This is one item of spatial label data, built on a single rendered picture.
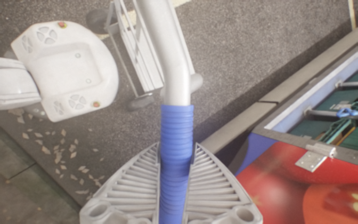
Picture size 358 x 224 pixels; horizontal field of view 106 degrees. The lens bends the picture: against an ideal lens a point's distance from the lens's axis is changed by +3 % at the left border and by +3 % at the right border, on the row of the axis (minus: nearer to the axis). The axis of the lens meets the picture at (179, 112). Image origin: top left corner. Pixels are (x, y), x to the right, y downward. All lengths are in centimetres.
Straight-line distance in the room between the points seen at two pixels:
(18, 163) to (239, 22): 242
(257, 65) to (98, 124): 190
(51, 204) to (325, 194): 175
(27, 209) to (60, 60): 119
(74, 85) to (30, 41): 31
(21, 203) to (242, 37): 258
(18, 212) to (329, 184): 193
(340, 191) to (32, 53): 158
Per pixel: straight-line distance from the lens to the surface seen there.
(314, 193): 78
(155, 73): 138
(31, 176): 161
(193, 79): 22
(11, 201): 175
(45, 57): 118
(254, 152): 98
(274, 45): 231
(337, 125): 137
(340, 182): 82
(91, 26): 129
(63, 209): 170
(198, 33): 164
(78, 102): 104
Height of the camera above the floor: 135
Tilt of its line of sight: 70 degrees down
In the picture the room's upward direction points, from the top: 110 degrees clockwise
